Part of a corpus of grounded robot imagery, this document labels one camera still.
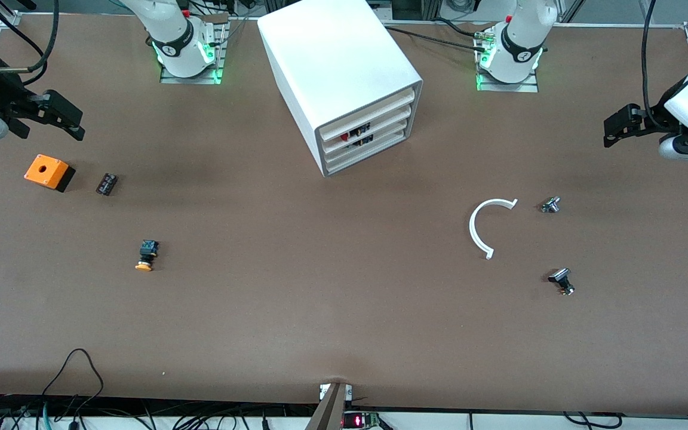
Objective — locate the black knob switch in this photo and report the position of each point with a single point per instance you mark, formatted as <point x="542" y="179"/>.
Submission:
<point x="561" y="278"/>

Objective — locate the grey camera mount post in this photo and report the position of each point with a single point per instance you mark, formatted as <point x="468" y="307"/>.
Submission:
<point x="329" y="409"/>

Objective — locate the small black contact block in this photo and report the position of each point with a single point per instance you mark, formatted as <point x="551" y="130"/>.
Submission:
<point x="106" y="184"/>

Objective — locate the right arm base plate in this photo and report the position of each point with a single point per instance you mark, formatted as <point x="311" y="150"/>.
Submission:
<point x="168" y="77"/>

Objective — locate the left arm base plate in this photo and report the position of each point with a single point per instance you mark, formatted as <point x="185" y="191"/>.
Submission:
<point x="517" y="87"/>

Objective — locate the black green switch component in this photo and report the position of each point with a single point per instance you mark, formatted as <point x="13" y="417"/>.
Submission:
<point x="363" y="141"/>

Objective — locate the silver selector switch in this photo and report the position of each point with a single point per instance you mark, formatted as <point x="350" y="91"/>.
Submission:
<point x="550" y="205"/>

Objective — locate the yellow push button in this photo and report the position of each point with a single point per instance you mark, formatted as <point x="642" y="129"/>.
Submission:
<point x="146" y="255"/>

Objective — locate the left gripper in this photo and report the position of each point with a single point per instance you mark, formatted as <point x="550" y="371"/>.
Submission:
<point x="659" y="116"/>

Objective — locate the red push button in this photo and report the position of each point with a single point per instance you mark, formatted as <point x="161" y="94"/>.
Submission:
<point x="344" y="137"/>

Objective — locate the white curved plastic arc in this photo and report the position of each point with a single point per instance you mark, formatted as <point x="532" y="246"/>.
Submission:
<point x="473" y="230"/>

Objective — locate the device with red display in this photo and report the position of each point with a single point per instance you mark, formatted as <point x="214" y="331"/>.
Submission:
<point x="359" y="421"/>

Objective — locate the orange button enclosure box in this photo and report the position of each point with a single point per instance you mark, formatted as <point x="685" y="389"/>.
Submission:
<point x="45" y="171"/>

